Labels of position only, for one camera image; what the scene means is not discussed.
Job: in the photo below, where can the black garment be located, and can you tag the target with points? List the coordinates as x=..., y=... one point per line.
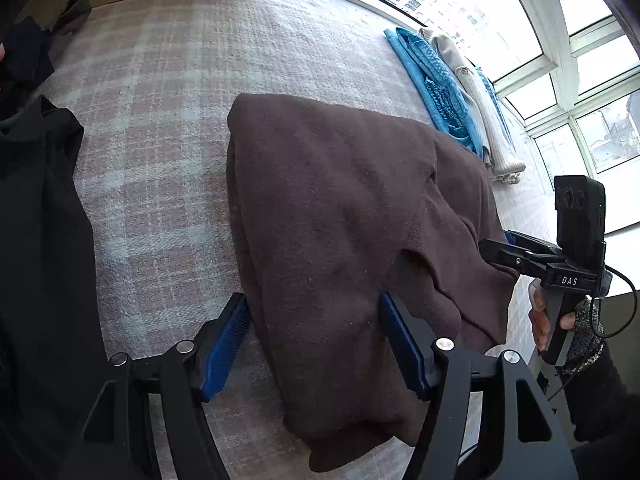
x=40, y=235

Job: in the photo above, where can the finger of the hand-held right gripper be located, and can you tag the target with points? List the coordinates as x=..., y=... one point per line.
x=530, y=242
x=515, y=259

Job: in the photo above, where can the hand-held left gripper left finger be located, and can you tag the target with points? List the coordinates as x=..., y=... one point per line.
x=227, y=345

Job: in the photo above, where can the olive garment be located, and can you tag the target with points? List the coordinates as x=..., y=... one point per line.
x=70, y=12

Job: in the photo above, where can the person's right hand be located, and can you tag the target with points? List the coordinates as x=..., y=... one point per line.
x=537, y=315

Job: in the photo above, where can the plaid blanket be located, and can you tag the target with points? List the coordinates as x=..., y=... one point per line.
x=175, y=135

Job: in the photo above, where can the folded beige knit cardigan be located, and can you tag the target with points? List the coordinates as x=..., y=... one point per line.
x=485, y=120

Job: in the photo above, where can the white window frame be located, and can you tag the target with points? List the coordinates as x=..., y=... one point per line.
x=560, y=45

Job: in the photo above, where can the brown fleece garment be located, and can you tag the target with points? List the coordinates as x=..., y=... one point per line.
x=340, y=210

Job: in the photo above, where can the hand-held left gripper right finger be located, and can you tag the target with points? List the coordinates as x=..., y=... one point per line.
x=400, y=340

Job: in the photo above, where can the person's right forearm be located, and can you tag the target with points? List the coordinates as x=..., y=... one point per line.
x=600, y=395

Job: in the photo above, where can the folded blue garment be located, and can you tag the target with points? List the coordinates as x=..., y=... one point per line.
x=440, y=95

